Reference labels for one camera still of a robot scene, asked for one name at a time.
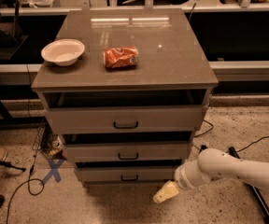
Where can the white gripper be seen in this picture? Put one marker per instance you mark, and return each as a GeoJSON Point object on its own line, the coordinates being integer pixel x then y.
{"type": "Point", "coordinates": [181, 178]}

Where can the grey drawer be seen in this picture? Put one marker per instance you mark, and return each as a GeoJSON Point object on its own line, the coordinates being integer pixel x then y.
{"type": "Point", "coordinates": [125, 111]}
{"type": "Point", "coordinates": [126, 171]}
{"type": "Point", "coordinates": [152, 146]}

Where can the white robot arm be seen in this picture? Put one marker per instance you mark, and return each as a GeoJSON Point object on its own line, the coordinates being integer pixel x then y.
{"type": "Point", "coordinates": [213, 165]}

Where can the grey drawer cabinet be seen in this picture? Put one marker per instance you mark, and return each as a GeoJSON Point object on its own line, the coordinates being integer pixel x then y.
{"type": "Point", "coordinates": [169, 55]}

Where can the black metal bar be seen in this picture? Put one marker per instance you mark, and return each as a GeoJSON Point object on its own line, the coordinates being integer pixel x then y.
{"type": "Point", "coordinates": [261, 202]}

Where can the blue tape cross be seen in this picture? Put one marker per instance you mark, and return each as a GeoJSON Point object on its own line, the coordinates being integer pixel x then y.
{"type": "Point", "coordinates": [54, 171]}

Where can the crushed orange soda can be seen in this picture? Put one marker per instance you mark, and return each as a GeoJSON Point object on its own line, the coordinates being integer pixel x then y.
{"type": "Point", "coordinates": [120, 57]}

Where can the white paper bowl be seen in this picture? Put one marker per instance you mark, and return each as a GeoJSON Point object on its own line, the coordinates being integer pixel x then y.
{"type": "Point", "coordinates": [63, 52]}

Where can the black stick tool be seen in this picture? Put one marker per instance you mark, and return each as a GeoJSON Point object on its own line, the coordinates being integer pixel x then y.
{"type": "Point", "coordinates": [9, 165]}

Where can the wire basket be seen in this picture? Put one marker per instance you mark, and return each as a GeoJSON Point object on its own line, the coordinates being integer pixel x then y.
{"type": "Point", "coordinates": [48, 143]}

